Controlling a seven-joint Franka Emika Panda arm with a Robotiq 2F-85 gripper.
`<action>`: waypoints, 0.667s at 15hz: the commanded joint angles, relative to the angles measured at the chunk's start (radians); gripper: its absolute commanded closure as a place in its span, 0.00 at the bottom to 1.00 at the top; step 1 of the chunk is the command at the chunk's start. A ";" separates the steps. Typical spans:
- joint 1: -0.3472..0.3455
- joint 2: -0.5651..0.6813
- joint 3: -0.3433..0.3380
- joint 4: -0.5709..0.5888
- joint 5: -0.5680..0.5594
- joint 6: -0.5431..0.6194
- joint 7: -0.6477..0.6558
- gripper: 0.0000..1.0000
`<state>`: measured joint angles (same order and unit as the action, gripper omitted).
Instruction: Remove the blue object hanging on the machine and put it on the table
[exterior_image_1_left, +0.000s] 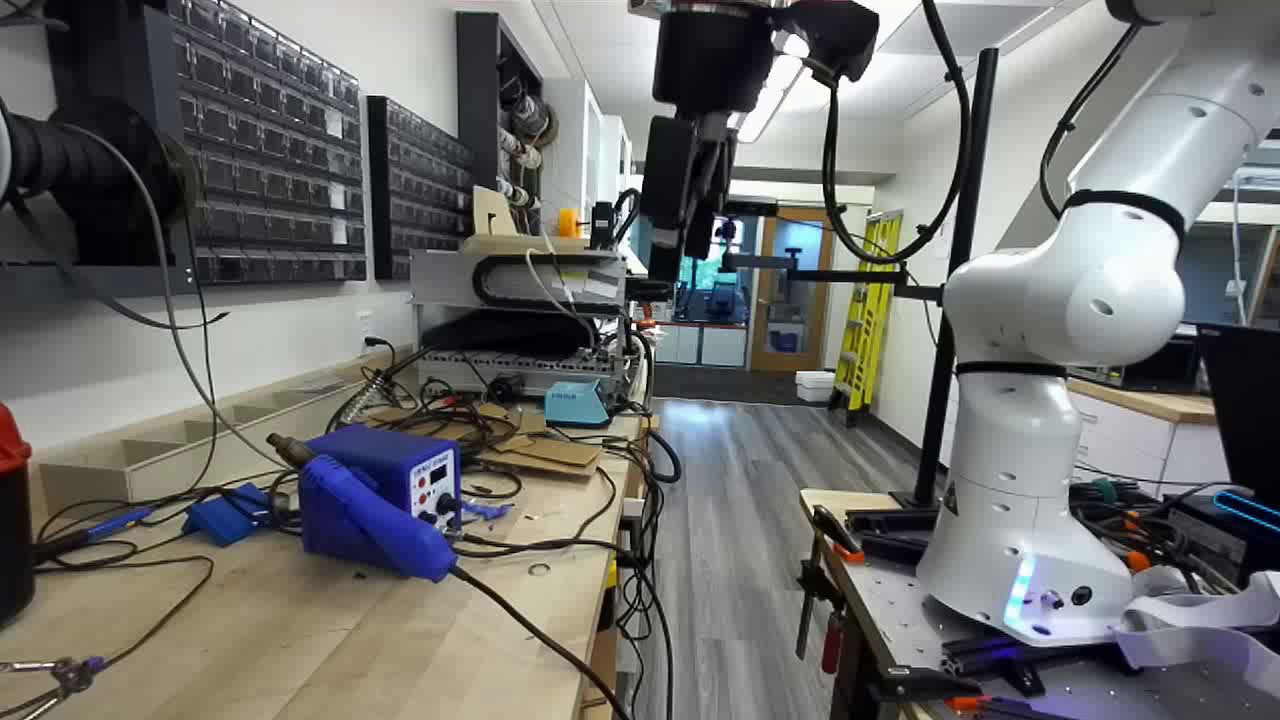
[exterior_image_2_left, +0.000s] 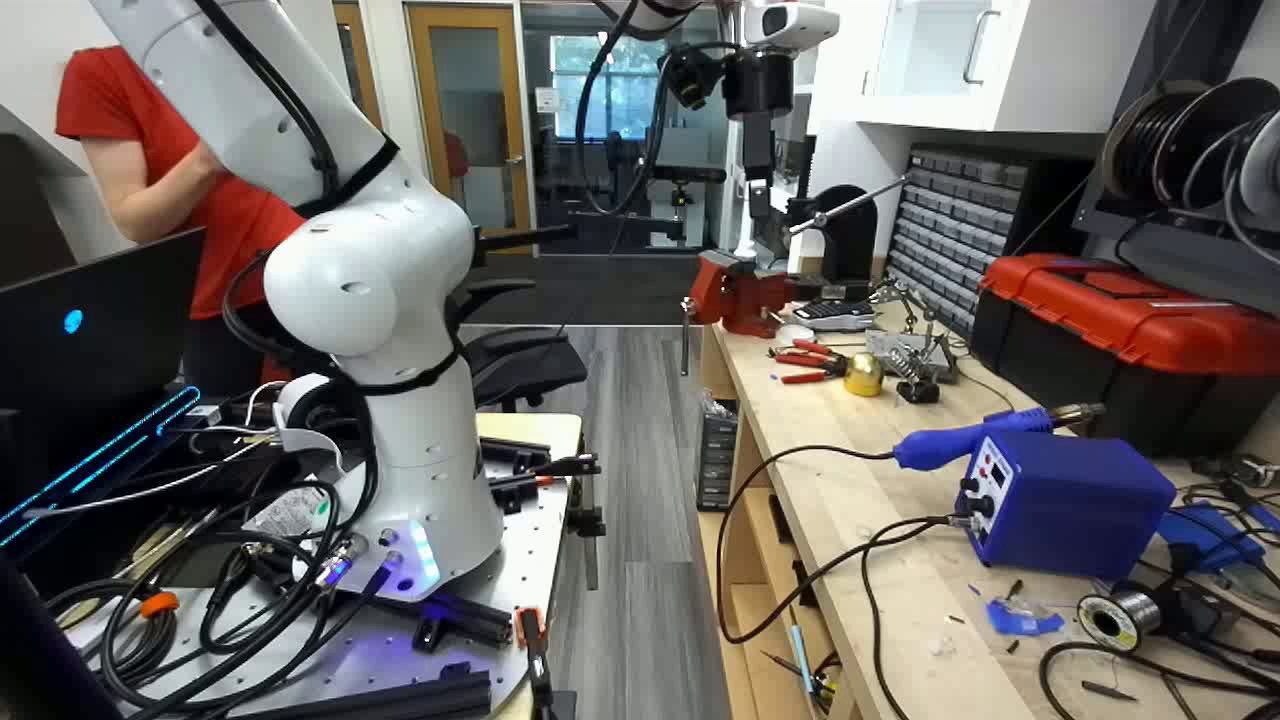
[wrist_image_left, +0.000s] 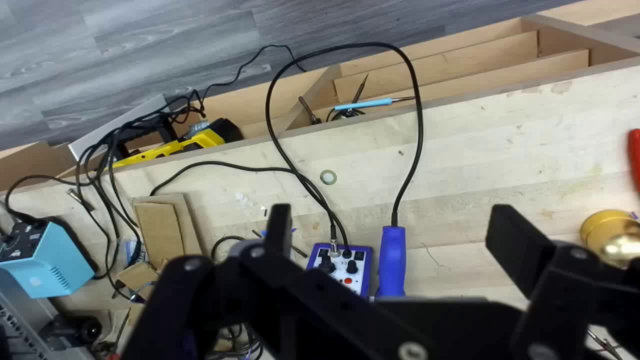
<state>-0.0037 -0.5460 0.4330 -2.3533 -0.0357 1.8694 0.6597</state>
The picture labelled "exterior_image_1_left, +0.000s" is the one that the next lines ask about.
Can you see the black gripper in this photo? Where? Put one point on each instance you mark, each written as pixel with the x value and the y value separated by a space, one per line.
pixel 711 63

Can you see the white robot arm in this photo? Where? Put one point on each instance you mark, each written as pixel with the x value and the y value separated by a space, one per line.
pixel 1014 506

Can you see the orange plastic object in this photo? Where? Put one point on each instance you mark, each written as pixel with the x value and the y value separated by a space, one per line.
pixel 569 227

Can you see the grey benchtop machine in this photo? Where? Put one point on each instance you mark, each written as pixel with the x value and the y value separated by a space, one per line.
pixel 445 283

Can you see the wooden door with window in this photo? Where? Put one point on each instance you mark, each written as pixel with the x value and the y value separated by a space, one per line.
pixel 766 292

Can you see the yellow folding ladder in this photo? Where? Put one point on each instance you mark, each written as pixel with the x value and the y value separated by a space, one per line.
pixel 866 322

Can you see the white bin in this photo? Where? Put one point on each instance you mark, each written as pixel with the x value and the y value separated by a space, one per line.
pixel 814 385

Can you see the teal plastic box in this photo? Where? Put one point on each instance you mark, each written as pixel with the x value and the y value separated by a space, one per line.
pixel 577 404

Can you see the small dark parts drawer cabinet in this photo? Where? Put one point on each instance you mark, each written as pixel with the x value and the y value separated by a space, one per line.
pixel 423 184

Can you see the stacked wooden boards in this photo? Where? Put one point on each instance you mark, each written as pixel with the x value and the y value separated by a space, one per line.
pixel 545 456

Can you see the blue tape scraps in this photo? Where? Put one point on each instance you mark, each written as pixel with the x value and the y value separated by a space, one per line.
pixel 487 509

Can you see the blue hot air station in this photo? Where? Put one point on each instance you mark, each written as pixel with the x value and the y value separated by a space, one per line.
pixel 402 466

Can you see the black bar clamp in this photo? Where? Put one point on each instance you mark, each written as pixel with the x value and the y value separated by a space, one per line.
pixel 817 587

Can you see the large dark parts drawer cabinet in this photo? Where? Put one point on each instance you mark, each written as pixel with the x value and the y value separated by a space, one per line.
pixel 267 133

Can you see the small blue plastic part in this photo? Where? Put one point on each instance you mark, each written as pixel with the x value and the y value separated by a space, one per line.
pixel 225 514

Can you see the wooden tray shelf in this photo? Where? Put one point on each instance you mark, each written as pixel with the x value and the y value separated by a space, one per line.
pixel 162 460

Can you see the black monitor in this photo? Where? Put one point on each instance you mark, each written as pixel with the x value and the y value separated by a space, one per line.
pixel 1245 414

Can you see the black electronics box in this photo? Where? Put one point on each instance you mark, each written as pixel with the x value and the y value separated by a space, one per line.
pixel 1222 532

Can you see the white crumpled sheet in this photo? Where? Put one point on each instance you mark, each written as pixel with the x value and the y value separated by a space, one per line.
pixel 1201 634

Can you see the black can with red lid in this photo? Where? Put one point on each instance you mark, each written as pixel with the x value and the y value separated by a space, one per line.
pixel 13 532

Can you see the helping hand clips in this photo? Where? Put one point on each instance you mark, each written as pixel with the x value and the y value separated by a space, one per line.
pixel 67 674

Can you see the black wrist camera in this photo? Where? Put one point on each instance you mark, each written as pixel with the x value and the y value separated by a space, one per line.
pixel 836 34

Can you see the black wall rack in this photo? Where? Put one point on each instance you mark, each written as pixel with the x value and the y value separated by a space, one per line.
pixel 479 106

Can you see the black camera stand pole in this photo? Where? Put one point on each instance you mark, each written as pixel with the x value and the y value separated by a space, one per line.
pixel 958 264

